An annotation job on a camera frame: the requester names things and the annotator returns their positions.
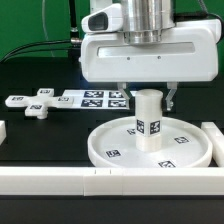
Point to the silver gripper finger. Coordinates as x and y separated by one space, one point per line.
126 93
172 88

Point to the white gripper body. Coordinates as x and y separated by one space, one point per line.
185 53

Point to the white round table top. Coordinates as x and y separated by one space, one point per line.
114 144

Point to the white cross-shaped table base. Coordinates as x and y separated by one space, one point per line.
37 106

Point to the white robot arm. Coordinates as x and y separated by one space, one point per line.
146 41

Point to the white marker sheet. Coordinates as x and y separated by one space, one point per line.
100 99

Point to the white right fence rail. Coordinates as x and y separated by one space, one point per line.
217 139

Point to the white fence rail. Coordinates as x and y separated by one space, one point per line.
2 131
217 139
110 181

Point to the white front fence rail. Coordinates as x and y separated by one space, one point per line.
110 181

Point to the white left fence rail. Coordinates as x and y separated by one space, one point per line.
2 131

